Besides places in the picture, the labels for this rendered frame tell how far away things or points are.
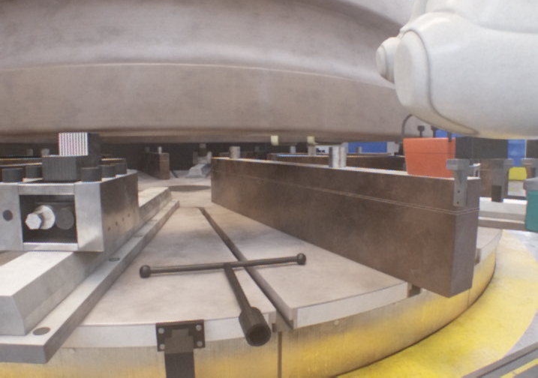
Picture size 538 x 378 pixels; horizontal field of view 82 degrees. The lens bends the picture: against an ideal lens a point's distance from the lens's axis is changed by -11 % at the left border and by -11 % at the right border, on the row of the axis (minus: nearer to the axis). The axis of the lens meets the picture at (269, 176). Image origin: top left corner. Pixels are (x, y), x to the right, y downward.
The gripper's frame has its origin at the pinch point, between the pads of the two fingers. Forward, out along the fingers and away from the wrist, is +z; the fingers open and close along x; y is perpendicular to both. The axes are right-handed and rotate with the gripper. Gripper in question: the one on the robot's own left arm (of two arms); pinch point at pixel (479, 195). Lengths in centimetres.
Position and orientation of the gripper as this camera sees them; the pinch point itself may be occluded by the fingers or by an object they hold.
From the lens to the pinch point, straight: 86.9
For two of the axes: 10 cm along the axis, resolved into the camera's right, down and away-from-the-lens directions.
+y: -3.4, -0.8, 9.4
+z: 0.0, 10.0, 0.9
